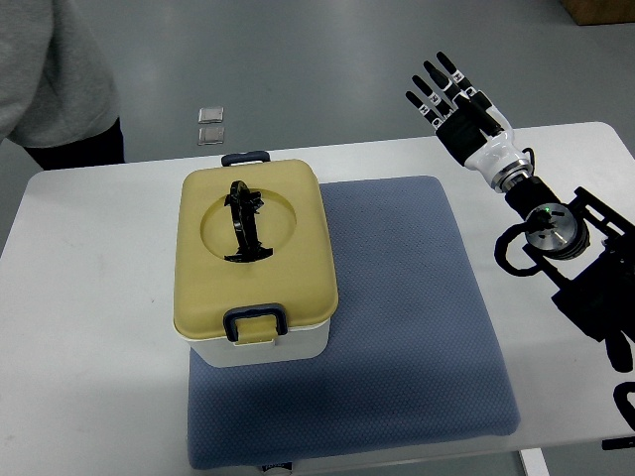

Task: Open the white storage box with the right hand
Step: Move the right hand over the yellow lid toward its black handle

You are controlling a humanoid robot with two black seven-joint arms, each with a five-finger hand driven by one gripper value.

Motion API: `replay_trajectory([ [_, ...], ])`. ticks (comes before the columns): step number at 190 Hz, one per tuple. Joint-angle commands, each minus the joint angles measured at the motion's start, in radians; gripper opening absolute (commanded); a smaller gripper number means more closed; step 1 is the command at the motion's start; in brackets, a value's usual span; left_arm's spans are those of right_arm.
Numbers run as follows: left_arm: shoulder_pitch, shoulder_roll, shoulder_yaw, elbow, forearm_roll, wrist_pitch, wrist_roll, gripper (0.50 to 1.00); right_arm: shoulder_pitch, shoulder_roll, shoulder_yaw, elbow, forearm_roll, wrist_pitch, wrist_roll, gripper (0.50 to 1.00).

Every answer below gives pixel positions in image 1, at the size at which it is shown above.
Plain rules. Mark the black white robotic hand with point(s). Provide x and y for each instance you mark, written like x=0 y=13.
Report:
x=470 y=127

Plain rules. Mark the yellow box lid black handle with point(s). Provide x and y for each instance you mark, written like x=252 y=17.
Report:
x=253 y=257

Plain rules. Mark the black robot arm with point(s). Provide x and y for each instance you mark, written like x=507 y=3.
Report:
x=599 y=301

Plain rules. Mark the cardboard box corner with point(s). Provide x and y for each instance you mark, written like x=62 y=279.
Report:
x=600 y=12

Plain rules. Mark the white storage box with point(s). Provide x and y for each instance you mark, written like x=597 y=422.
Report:
x=298 y=344

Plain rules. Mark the blue grey cushion mat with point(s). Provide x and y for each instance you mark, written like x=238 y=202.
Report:
x=412 y=356

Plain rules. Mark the upper metal floor plate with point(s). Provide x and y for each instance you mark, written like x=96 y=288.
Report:
x=210 y=114

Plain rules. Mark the white table leg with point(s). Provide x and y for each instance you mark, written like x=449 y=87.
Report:
x=533 y=462

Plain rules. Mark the person in grey sweater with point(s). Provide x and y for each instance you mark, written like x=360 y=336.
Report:
x=59 y=100

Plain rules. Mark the black table bracket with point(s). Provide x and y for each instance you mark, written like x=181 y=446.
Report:
x=618 y=443

